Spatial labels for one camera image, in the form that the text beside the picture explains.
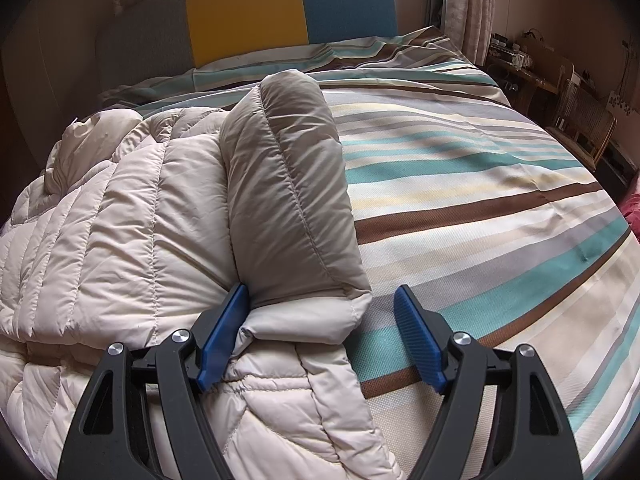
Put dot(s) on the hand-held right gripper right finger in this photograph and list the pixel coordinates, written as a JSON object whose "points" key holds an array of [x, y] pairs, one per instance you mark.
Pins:
{"points": [[417, 330]]}

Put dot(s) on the grey yellow teal headboard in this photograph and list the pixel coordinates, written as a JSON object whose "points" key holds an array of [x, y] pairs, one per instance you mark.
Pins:
{"points": [[240, 15]]}

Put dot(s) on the striped pillow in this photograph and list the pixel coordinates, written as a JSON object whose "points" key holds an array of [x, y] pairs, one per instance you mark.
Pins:
{"points": [[350, 55]]}

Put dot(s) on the beige down jacket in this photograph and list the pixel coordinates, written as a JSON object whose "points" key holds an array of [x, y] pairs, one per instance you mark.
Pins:
{"points": [[150, 235]]}

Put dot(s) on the striped duvet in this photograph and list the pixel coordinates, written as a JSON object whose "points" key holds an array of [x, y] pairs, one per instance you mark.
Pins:
{"points": [[450, 185]]}

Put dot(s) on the wooden desk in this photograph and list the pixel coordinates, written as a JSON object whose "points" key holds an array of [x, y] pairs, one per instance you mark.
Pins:
{"points": [[525, 77]]}

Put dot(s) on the pink cloth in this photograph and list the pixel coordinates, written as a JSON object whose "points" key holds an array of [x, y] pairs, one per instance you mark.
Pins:
{"points": [[632, 210]]}

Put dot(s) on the wooden cane chair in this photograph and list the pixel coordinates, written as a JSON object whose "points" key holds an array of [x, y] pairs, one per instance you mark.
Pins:
{"points": [[587, 120]]}

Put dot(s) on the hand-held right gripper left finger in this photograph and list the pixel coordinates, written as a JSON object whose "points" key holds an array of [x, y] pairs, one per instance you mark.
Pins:
{"points": [[222, 330]]}

